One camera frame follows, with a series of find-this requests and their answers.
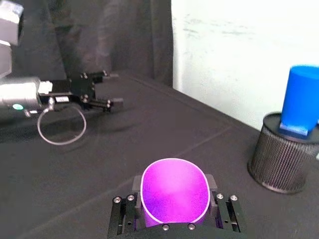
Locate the purple plastic cup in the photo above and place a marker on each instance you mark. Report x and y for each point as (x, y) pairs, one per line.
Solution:
(174, 191)

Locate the black table cloth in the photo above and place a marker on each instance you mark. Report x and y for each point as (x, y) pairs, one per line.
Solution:
(154, 134)

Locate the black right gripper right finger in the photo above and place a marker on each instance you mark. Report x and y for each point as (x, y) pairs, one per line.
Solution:
(228, 214)

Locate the black mesh container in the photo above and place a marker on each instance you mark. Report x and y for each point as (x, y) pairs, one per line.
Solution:
(279, 164)

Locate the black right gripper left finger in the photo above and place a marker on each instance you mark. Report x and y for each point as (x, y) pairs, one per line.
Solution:
(124, 214)

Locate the blue plastic cup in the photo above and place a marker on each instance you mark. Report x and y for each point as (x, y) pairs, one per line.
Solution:
(300, 99)

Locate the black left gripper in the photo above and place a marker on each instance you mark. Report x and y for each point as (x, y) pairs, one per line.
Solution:
(79, 88)

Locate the dark grey curtain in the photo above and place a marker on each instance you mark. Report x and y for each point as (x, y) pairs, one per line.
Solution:
(112, 35)

